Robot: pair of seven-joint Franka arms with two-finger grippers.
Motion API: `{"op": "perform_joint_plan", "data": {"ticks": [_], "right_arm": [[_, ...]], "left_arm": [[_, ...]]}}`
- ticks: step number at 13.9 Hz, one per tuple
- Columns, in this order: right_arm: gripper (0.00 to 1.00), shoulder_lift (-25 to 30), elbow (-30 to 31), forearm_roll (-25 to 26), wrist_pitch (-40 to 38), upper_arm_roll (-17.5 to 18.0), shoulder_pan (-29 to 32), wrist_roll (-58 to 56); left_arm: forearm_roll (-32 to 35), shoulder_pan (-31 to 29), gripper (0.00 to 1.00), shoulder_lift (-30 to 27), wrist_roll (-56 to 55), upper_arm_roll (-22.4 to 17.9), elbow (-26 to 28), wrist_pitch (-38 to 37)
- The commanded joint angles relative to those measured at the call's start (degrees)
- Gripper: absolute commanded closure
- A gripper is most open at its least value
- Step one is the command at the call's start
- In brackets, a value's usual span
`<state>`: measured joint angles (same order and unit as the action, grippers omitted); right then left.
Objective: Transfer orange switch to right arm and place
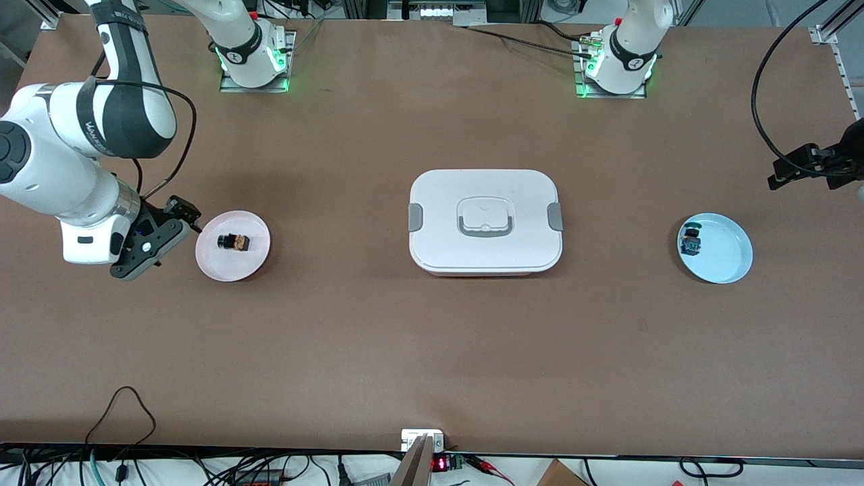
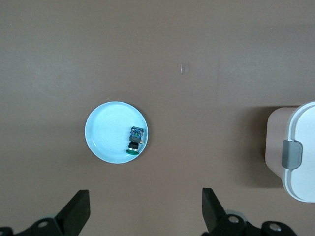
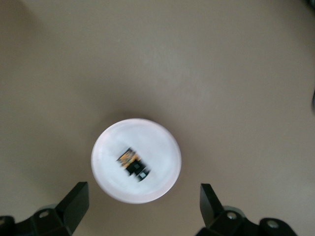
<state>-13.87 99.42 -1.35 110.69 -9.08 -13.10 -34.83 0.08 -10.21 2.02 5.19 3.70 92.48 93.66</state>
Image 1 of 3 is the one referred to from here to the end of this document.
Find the brown cardboard box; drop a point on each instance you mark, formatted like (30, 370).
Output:
(560, 476)

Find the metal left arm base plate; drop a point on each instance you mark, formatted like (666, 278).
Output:
(578, 74)

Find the grey electronics box with lights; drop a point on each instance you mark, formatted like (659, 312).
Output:
(439, 10)

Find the orange push-button switch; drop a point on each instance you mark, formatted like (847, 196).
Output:
(235, 241)

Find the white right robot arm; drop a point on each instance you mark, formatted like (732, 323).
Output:
(61, 155)

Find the aluminium profile bar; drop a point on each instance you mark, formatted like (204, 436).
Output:
(413, 466)

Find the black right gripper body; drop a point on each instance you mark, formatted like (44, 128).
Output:
(157, 213)

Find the small white mounting box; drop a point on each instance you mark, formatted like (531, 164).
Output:
(408, 437)

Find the aluminium frame rail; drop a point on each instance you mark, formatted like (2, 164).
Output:
(827, 32)
(48, 17)

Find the circuit board red display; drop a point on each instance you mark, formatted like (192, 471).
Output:
(445, 464)

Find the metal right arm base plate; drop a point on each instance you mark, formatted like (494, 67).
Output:
(290, 61)

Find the blue green push-button switch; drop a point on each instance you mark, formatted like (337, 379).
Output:
(690, 239)

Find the white lunch box grey clips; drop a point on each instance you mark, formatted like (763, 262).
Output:
(486, 202)

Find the light blue round plate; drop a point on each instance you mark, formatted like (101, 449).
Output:
(722, 256)

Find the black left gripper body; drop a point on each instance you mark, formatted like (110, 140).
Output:
(831, 162)

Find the pink round plate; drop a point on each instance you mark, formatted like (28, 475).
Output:
(233, 266)

